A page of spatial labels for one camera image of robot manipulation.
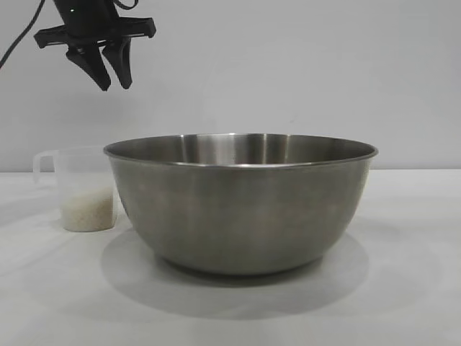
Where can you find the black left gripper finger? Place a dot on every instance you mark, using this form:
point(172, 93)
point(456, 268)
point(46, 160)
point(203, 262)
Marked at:
point(91, 65)
point(120, 59)

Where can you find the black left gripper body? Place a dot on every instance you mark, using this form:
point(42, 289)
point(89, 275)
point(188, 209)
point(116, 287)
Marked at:
point(88, 18)

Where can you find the clear plastic measuring cup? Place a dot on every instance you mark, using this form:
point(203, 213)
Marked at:
point(79, 169)

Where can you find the white rice grains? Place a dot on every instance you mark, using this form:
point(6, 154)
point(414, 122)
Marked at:
point(88, 212)

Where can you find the stainless steel mixing bowl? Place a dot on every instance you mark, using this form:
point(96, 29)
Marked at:
point(241, 205)

